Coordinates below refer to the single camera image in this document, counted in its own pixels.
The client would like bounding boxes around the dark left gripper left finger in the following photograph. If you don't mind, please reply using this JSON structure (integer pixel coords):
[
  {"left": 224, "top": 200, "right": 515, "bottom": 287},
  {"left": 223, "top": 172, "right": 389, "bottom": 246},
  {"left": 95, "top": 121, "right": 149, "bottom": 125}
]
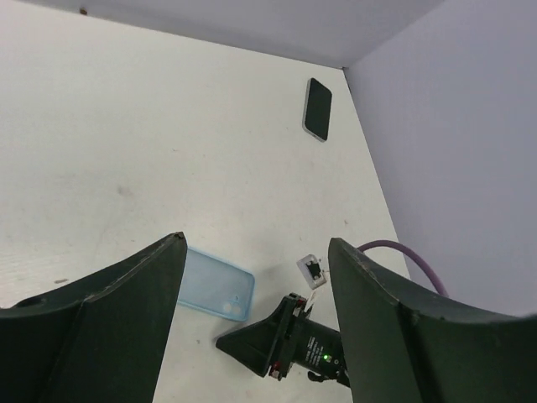
[{"left": 1, "top": 233, "right": 187, "bottom": 402}]

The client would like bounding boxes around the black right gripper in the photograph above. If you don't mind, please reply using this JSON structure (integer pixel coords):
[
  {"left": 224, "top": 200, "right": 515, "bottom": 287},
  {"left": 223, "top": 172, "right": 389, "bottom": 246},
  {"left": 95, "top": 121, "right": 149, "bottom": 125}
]
[{"left": 216, "top": 293, "right": 350, "bottom": 385}]

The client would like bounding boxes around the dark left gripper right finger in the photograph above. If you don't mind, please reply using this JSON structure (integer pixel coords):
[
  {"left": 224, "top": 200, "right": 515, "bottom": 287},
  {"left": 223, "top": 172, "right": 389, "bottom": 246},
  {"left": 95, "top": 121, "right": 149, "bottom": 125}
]
[{"left": 328, "top": 238, "right": 536, "bottom": 402}]

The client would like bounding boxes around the light blue phone case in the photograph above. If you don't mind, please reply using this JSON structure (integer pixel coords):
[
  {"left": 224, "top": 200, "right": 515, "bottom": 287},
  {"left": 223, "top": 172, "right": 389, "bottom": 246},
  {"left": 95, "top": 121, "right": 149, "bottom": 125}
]
[{"left": 178, "top": 249, "right": 255, "bottom": 322}]

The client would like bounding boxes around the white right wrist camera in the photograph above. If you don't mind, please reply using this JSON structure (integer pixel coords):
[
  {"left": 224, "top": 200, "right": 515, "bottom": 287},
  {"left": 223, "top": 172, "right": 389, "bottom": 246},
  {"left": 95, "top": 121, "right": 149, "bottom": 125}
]
[{"left": 296, "top": 254, "right": 328, "bottom": 290}]

